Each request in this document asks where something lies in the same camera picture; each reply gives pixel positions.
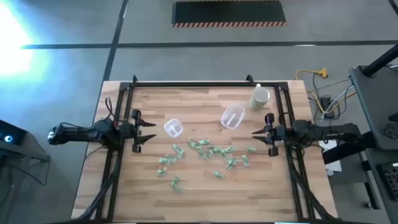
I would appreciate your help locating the black keyboard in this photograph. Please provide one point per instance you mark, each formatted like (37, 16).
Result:
(391, 180)

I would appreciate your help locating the black power strip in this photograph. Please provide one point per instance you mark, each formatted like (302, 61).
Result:
(326, 104)

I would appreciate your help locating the black hazard-striped floor mat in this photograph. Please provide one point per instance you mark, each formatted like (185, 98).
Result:
(228, 12)

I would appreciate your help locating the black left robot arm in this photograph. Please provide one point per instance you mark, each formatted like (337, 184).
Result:
(77, 133)

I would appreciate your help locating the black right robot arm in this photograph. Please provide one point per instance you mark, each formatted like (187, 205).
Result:
(326, 130)

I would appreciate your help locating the white paper sheet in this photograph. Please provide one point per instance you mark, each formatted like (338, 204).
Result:
(329, 146)

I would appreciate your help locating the dark grey low desk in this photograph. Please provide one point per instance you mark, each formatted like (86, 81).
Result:
(373, 186)

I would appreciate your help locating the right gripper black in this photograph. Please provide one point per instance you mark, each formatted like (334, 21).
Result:
(276, 135)

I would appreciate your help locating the beige can with clear lid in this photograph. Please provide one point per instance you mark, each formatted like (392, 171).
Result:
(258, 99)

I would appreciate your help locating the black device with blue light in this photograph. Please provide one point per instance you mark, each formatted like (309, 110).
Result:
(15, 132)

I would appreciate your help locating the black aluminium table frame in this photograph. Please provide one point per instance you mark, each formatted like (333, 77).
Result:
(202, 84)

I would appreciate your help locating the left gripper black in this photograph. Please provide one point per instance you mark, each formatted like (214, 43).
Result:
(135, 133)

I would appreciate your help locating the black desk leg beam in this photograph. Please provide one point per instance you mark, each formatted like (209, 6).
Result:
(348, 149)

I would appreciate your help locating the small clear plastic container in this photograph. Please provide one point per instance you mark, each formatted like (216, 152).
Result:
(173, 128)

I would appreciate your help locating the large clear plastic container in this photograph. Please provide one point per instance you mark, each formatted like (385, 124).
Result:
(233, 116)

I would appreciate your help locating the green paper packet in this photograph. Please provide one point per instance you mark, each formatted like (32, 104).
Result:
(251, 149)
(211, 152)
(231, 162)
(176, 183)
(218, 150)
(229, 149)
(193, 144)
(163, 161)
(161, 171)
(218, 174)
(203, 154)
(179, 151)
(245, 160)
(204, 142)

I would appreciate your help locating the black keypad device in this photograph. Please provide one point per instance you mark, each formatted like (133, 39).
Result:
(390, 130)

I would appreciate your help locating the black pole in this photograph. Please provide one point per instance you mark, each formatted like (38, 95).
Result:
(381, 60)

